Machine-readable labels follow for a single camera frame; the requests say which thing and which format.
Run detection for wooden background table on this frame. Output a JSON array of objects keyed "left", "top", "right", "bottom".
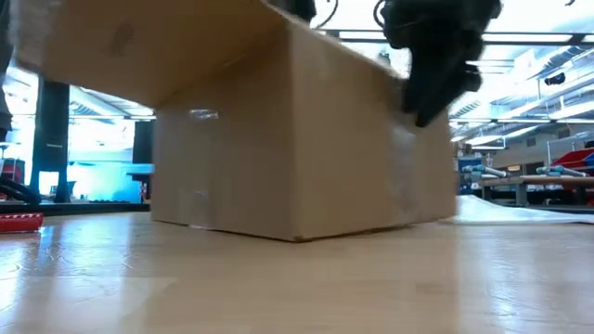
[{"left": 477, "top": 174, "right": 594, "bottom": 208}]

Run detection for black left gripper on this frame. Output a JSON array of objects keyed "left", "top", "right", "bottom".
[{"left": 277, "top": 0, "right": 317, "bottom": 23}]

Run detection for blue bin with white label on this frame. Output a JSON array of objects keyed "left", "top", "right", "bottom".
[{"left": 458, "top": 157, "right": 484, "bottom": 173}]

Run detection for black wall screen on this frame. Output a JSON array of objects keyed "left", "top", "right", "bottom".
[{"left": 133, "top": 120, "right": 157, "bottom": 164}]

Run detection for red storage bins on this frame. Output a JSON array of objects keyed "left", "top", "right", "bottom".
[{"left": 550, "top": 147, "right": 594, "bottom": 169}]

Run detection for red crate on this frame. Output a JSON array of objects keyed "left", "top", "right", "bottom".
[{"left": 0, "top": 157, "right": 27, "bottom": 186}]

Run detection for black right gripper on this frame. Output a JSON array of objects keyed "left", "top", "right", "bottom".
[{"left": 382, "top": 0, "right": 503, "bottom": 129}]

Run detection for black cable bundle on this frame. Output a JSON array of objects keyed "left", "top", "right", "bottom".
[{"left": 0, "top": 178, "right": 43, "bottom": 205}]

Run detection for red box cutter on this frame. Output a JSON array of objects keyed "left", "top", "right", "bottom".
[{"left": 0, "top": 212, "right": 45, "bottom": 235}]

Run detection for brown cardboard box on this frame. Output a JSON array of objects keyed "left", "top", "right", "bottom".
[{"left": 8, "top": 0, "right": 458, "bottom": 243}]

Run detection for tall black column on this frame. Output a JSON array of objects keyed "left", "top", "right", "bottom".
[{"left": 30, "top": 78, "right": 71, "bottom": 204}]

